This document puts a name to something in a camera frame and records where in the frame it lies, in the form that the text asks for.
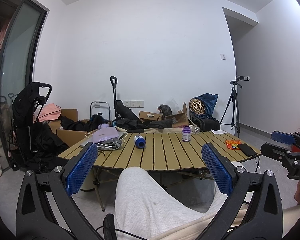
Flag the pile of black clothes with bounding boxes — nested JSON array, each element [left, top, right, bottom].
[[58, 113, 173, 132]]

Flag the white paper note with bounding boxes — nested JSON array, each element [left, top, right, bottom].
[[211, 129, 227, 134]]

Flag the black smartphone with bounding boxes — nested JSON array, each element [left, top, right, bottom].
[[238, 144, 257, 157]]

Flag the black baby stroller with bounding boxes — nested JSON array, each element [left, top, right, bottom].
[[9, 82, 69, 173]]

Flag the dark blue cloth bag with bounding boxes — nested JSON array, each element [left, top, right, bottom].
[[191, 93, 218, 118]]

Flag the black camcorder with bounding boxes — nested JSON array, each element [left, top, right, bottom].
[[236, 76, 250, 81]]

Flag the black tripod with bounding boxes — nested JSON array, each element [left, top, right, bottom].
[[219, 77, 242, 138]]

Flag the lilac hot water bottle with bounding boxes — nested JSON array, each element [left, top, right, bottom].
[[92, 125, 119, 143]]

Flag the white charging cable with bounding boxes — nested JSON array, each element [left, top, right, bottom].
[[84, 131, 129, 151]]

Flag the black folding trolley handle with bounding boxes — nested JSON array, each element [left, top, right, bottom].
[[110, 76, 139, 121]]

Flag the purple supplement bottle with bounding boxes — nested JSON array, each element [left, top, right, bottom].
[[181, 126, 192, 142]]

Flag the person's leg grey sweatpants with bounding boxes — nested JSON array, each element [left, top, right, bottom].
[[114, 167, 227, 239]]

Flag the open cardboard box right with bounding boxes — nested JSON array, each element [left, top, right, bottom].
[[164, 103, 189, 128]]

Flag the woven rattan ball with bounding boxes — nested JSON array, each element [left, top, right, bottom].
[[189, 98, 205, 115]]

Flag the small cardboard box with handle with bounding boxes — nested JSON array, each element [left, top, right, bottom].
[[139, 111, 162, 122]]

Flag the silver laptop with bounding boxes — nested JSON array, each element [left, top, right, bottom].
[[80, 132, 126, 148]]

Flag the yellow slatted folding table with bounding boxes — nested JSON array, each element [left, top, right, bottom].
[[57, 130, 262, 212]]

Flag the large cardboard box left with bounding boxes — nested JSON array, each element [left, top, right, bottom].
[[48, 109, 97, 146]]

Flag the pink backpack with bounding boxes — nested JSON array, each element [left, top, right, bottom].
[[33, 103, 62, 123]]

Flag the blue supplement bottle white label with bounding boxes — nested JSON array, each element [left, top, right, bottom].
[[134, 135, 146, 149]]

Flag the clear plastic wrapper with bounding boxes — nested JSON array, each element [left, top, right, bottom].
[[190, 125, 201, 134]]

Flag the black framed glass door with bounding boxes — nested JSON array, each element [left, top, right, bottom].
[[0, 0, 47, 154]]

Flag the grey knitted hat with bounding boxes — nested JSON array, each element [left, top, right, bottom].
[[157, 104, 172, 116]]

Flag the black suitcase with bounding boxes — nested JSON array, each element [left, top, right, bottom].
[[190, 114, 221, 132]]

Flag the grey power adapter pouch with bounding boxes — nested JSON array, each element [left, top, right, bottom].
[[97, 138, 123, 151]]

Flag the silver folding chair frame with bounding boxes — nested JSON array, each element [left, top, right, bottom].
[[90, 101, 111, 121]]

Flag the orange snack packet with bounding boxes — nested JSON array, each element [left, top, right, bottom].
[[225, 140, 241, 150]]

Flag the white wall socket strip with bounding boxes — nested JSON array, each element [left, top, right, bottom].
[[123, 100, 145, 108]]

